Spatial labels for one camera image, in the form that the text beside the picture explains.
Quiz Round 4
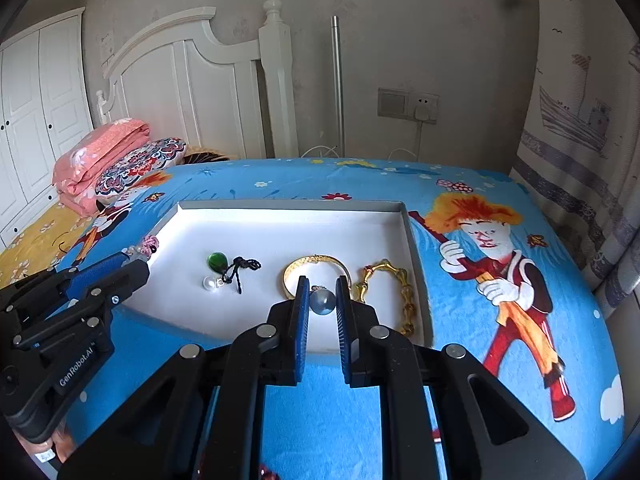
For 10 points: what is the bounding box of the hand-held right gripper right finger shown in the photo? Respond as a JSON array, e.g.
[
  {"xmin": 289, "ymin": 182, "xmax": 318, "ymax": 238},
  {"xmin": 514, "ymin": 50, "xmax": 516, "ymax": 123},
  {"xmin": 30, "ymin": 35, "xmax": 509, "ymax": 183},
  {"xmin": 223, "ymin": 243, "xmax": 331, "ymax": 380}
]
[{"xmin": 334, "ymin": 275, "xmax": 586, "ymax": 480}]

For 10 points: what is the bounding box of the large pearl pendant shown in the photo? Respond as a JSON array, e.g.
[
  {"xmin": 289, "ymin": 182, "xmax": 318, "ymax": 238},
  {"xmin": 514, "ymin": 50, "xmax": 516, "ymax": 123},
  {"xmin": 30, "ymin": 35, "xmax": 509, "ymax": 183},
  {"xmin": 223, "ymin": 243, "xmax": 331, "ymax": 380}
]
[{"xmin": 309, "ymin": 286, "xmax": 335, "ymax": 316}]

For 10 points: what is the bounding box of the white wooden bed headboard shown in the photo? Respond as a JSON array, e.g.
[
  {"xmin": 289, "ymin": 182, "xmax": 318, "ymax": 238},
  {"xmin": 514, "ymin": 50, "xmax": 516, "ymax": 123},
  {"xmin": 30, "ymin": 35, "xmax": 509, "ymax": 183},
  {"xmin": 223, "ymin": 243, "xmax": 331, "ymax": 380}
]
[{"xmin": 95, "ymin": 0, "xmax": 298, "ymax": 161}]

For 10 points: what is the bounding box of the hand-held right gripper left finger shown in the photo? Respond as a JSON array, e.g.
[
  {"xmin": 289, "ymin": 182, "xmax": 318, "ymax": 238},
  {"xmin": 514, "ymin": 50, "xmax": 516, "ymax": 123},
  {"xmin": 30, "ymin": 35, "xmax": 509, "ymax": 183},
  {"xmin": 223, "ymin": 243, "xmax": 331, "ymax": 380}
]
[{"xmin": 57, "ymin": 275, "xmax": 313, "ymax": 480}]

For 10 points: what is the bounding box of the yellow floral bedsheet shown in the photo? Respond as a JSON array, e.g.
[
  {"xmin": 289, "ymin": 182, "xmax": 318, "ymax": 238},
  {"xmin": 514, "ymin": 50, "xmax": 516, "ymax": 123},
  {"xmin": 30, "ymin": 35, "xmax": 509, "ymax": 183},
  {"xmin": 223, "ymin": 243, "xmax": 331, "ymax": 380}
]
[{"xmin": 0, "ymin": 200, "xmax": 101, "ymax": 291}]

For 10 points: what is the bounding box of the pink folded blanket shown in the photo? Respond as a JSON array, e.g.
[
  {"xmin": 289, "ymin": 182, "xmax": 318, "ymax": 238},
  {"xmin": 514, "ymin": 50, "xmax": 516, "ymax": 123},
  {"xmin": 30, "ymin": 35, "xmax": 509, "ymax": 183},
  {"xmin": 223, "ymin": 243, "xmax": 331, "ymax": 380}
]
[{"xmin": 52, "ymin": 119, "xmax": 152, "ymax": 216}]

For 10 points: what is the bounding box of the boat printed curtain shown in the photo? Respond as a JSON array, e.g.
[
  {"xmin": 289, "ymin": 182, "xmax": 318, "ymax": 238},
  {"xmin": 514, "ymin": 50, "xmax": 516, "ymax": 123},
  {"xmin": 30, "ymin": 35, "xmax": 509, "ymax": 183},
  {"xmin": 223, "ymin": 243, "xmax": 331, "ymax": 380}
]
[{"xmin": 510, "ymin": 0, "xmax": 640, "ymax": 321}]

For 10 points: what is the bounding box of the grey shallow cardboard box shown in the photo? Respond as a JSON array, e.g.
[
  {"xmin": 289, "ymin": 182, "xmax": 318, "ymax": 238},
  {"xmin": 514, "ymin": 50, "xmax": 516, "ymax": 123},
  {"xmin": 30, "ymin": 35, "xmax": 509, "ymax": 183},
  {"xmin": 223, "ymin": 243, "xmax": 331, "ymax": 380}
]
[{"xmin": 114, "ymin": 200, "xmax": 434, "ymax": 356}]

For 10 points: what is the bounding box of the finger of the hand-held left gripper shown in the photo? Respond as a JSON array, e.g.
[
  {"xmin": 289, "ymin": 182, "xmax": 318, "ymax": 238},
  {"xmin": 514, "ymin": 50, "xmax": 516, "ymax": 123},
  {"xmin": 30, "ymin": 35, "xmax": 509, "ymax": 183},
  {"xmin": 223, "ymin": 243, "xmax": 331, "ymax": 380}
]
[
  {"xmin": 10, "ymin": 260, "xmax": 152, "ymax": 350},
  {"xmin": 0, "ymin": 252, "xmax": 132, "ymax": 323}
]

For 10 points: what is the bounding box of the floral patterned pillow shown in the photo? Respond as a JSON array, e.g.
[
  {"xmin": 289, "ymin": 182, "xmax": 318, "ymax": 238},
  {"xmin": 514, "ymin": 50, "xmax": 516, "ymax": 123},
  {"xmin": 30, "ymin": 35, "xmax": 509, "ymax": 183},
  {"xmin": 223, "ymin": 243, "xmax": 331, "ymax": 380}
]
[{"xmin": 95, "ymin": 137, "xmax": 187, "ymax": 206}]

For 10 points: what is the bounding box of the person's left hand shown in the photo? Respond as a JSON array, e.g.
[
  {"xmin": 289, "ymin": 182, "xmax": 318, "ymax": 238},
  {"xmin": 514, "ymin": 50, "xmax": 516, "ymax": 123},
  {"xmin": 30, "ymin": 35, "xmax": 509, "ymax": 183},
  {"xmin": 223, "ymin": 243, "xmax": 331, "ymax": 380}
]
[{"xmin": 30, "ymin": 422, "xmax": 77, "ymax": 467}]

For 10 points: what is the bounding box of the gold bamboo link bracelet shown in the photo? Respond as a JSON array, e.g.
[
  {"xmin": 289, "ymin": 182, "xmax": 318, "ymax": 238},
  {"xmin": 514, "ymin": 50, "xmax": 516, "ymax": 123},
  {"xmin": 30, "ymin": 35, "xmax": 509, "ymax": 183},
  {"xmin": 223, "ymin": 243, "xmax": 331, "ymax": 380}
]
[{"xmin": 352, "ymin": 259, "xmax": 417, "ymax": 337}]

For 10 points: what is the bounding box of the silver metal pole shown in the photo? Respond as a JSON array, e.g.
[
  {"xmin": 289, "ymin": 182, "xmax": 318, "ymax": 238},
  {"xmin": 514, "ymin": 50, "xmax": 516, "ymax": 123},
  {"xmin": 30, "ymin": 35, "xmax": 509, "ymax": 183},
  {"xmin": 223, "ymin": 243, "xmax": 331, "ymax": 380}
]
[{"xmin": 329, "ymin": 16, "xmax": 346, "ymax": 157}]

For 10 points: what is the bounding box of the blue cartoon printed tablecloth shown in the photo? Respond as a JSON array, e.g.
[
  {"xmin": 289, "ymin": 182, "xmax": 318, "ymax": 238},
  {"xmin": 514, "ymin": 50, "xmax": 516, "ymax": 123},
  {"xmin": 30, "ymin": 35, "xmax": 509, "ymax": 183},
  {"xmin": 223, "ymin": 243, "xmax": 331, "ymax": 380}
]
[{"xmin": 50, "ymin": 157, "xmax": 628, "ymax": 480}]

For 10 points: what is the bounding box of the green pendant black cord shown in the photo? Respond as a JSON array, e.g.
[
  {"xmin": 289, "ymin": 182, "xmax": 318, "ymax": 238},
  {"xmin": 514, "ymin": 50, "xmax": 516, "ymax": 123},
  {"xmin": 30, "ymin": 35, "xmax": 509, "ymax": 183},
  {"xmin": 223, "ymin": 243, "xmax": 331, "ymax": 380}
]
[{"xmin": 202, "ymin": 256, "xmax": 262, "ymax": 295}]

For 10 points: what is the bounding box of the white wardrobe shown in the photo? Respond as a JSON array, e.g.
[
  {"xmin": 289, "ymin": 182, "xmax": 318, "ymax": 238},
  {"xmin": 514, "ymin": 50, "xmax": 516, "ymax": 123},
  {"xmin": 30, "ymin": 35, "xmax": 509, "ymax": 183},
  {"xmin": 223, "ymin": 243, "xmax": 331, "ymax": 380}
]
[{"xmin": 0, "ymin": 14, "xmax": 93, "ymax": 248}]

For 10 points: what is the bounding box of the gold bangle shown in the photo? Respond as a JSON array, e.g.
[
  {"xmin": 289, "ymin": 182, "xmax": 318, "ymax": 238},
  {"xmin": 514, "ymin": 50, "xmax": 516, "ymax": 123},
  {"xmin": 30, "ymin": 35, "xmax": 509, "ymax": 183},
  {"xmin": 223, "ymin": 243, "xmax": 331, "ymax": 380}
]
[{"xmin": 283, "ymin": 255, "xmax": 352, "ymax": 301}]

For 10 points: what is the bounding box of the pink braided bracelet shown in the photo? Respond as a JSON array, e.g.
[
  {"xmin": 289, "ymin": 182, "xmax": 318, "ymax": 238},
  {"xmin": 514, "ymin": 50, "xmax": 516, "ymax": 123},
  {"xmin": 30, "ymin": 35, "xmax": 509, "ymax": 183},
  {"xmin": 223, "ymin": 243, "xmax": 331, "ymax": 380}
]
[{"xmin": 125, "ymin": 235, "xmax": 160, "ymax": 262}]

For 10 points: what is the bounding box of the white charger with cable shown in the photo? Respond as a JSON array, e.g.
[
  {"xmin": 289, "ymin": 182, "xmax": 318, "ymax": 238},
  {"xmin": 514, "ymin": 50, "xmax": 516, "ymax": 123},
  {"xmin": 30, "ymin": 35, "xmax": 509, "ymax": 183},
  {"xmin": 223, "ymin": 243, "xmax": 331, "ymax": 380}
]
[{"xmin": 387, "ymin": 105, "xmax": 435, "ymax": 161}]

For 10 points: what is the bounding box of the grey wall socket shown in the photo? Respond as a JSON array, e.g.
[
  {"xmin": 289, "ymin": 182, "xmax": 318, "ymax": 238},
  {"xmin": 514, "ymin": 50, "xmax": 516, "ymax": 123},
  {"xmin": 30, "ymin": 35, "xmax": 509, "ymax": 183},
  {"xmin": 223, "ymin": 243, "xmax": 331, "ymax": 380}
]
[{"xmin": 407, "ymin": 91, "xmax": 441, "ymax": 124}]

